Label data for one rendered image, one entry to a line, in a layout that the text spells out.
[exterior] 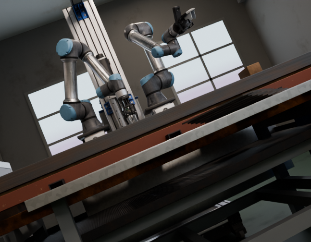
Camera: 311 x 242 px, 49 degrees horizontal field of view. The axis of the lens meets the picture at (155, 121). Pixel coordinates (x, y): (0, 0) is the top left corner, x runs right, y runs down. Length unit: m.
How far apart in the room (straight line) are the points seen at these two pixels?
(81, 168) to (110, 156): 0.11
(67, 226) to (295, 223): 0.87
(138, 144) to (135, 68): 4.11
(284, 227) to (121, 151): 0.69
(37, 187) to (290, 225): 0.96
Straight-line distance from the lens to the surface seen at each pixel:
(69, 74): 2.30
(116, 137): 1.25
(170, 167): 2.07
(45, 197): 0.94
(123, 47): 5.42
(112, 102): 2.49
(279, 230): 1.45
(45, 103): 5.30
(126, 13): 5.64
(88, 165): 1.25
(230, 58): 5.62
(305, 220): 1.50
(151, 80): 2.43
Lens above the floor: 0.73
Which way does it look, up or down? 5 degrees up
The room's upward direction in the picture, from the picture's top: 23 degrees counter-clockwise
